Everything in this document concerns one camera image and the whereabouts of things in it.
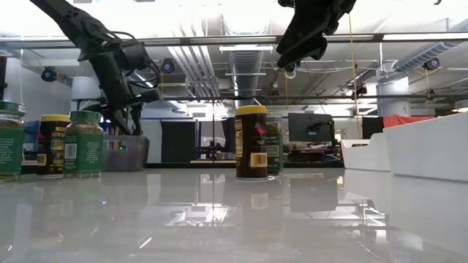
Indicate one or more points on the white partition panel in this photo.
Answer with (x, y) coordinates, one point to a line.
(153, 142)

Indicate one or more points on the cluttered background desk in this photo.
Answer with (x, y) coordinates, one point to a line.
(311, 151)

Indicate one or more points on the black partition panel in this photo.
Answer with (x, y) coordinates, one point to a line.
(179, 142)

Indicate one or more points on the black ceiling-hung camera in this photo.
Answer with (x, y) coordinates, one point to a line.
(292, 71)

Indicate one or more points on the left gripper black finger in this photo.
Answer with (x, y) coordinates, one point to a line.
(137, 120)
(120, 120)

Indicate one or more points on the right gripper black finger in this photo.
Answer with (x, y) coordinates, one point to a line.
(296, 40)
(319, 49)

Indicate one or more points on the black background scaffold frame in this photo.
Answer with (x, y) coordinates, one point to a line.
(321, 97)

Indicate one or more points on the black aluminium table frame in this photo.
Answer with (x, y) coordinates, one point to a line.
(204, 165)

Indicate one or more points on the white ceiling light fixture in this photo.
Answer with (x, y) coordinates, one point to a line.
(245, 48)

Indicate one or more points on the yellow lid spice jar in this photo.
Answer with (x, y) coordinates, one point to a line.
(250, 146)
(51, 146)

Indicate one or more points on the white round column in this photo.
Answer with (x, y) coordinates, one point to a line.
(82, 95)
(395, 102)

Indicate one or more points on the red cloth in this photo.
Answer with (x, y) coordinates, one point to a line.
(402, 121)

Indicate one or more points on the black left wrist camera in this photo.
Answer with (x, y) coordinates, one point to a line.
(136, 55)

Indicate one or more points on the black computer monitor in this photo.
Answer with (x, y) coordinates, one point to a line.
(303, 128)

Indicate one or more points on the white plastic bin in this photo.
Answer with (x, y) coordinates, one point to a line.
(428, 149)
(363, 155)

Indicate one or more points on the blue partition screen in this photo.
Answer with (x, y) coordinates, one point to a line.
(32, 139)

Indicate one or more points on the grey overhead crossbar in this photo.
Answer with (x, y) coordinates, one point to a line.
(219, 40)

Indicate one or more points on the silver spiral duct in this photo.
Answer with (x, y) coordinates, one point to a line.
(420, 56)

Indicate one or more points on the dark grey cover cloth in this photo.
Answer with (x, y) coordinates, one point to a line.
(227, 135)

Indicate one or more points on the black background robot arm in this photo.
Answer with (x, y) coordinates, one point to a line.
(210, 149)

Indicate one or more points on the green lid spice jar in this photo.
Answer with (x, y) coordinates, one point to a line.
(84, 153)
(11, 149)
(275, 149)

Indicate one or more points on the brown spice packet white label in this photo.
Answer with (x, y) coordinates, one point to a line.
(114, 131)

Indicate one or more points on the silver ribbed ventilation duct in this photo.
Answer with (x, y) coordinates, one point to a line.
(245, 80)

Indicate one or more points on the black cabinet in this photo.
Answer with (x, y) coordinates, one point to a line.
(372, 128)

